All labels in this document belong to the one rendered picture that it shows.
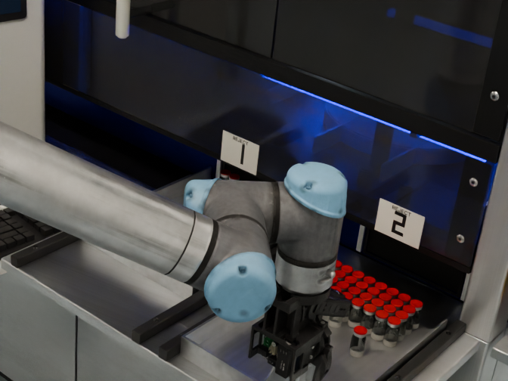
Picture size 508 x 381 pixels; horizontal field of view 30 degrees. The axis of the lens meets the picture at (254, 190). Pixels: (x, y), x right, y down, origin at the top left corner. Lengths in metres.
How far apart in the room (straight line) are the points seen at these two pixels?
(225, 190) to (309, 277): 0.15
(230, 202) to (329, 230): 0.13
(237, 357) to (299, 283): 0.31
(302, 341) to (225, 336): 0.30
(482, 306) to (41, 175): 0.84
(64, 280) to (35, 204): 0.65
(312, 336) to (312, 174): 0.22
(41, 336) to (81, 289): 0.87
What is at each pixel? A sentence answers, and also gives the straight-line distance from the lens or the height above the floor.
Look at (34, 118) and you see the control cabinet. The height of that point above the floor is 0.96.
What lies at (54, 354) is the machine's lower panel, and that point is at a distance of 2.42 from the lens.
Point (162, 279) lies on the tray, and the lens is 1.58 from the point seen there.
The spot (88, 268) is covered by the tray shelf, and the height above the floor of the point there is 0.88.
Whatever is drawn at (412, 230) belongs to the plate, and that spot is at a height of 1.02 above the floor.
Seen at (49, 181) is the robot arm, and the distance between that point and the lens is 0.94.
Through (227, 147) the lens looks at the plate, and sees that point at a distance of 1.74.
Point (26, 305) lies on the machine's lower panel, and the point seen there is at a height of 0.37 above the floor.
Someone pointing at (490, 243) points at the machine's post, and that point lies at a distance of 1.50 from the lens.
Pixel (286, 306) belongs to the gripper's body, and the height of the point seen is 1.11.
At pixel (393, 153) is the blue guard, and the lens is 1.53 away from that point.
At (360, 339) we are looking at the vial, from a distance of 1.46.
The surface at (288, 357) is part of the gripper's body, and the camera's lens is 1.20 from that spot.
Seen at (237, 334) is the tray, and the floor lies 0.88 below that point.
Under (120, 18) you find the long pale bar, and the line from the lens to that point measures 1.75.
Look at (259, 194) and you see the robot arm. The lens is 1.11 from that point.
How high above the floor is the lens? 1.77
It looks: 28 degrees down
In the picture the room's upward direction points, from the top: 6 degrees clockwise
